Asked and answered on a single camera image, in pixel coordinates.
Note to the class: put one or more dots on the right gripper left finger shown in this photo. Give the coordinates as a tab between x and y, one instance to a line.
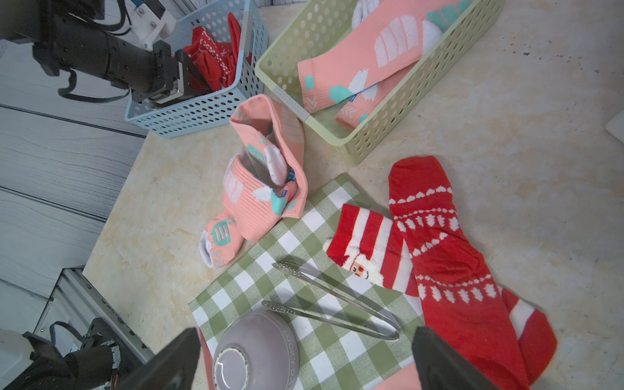
174	367

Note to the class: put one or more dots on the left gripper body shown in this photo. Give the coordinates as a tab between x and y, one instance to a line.
164	78

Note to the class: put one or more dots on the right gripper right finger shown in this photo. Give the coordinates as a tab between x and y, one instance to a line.
440	366

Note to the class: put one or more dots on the red fluffy sock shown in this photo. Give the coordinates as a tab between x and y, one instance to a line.
216	61

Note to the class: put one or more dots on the pink sock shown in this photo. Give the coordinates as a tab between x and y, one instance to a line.
264	181
358	108
395	35

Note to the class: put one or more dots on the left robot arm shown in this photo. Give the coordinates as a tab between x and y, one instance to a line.
131	54

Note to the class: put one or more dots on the blue plastic basket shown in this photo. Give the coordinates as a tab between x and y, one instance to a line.
210	110

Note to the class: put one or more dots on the green plastic basket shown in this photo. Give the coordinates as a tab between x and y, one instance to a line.
319	26

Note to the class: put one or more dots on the white plastic basket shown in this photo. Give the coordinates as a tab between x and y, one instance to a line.
615	126

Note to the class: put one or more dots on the pink tray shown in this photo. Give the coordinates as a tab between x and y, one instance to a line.
406	378

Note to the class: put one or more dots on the metal tongs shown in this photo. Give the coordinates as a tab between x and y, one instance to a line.
346	312

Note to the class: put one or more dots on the red patterned knit sock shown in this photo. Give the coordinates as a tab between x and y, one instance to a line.
460	300

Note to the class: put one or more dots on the grey upturned bowl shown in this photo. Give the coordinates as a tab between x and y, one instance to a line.
258	351

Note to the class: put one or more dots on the green checkered cloth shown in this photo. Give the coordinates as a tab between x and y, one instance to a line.
330	357

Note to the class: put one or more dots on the red striped santa sock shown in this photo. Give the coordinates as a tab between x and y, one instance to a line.
368	245

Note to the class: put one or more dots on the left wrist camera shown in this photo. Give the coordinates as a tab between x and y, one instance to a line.
151	21

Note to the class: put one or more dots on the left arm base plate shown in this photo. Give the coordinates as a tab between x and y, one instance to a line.
31	362

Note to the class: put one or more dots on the front aluminium rail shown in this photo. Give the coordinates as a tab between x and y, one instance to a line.
75	301

